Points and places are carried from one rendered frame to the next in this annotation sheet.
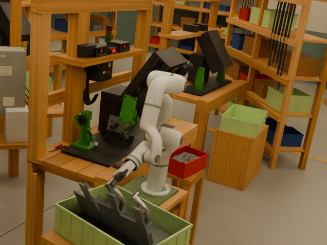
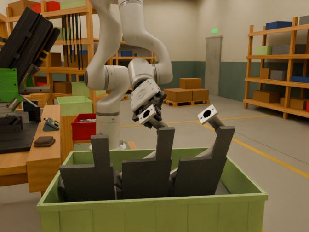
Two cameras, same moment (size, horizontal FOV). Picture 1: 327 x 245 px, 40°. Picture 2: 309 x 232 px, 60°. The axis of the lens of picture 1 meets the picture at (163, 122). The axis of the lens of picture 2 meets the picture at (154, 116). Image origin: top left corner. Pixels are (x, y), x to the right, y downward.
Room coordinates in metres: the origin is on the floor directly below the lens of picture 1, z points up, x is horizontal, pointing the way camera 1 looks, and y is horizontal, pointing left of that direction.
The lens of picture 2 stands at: (1.44, 0.71, 1.32)
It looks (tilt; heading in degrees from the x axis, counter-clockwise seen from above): 12 degrees down; 318
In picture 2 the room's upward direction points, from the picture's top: straight up
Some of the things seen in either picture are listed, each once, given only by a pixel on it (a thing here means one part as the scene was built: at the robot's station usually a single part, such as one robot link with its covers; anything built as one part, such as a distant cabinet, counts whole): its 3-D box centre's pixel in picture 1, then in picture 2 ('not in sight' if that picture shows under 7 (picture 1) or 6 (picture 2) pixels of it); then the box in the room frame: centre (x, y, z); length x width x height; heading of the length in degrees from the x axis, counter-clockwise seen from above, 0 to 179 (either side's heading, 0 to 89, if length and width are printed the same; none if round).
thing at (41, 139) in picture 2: (121, 165); (44, 141); (2.79, 0.25, 0.91); 0.10 x 0.08 x 0.03; 144
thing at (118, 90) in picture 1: (118, 110); not in sight; (3.53, 0.38, 1.07); 0.30 x 0.18 x 0.34; 157
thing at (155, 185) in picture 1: (157, 176); (107, 130); (2.59, 0.00, 0.96); 0.19 x 0.19 x 0.18
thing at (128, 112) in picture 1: (130, 108); (8, 84); (3.29, 0.27, 1.17); 0.13 x 0.12 x 0.20; 157
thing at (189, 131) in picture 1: (154, 154); (50, 132); (3.27, 0.04, 0.82); 1.50 x 0.14 x 0.15; 157
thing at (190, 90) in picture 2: not in sight; (185, 91); (6.78, -5.38, 0.37); 1.20 x 0.80 x 0.74; 73
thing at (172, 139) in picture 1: (166, 146); (113, 89); (2.58, -0.04, 1.17); 0.19 x 0.12 x 0.24; 75
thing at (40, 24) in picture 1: (97, 73); not in sight; (3.50, 0.57, 1.36); 1.49 x 0.09 x 0.97; 157
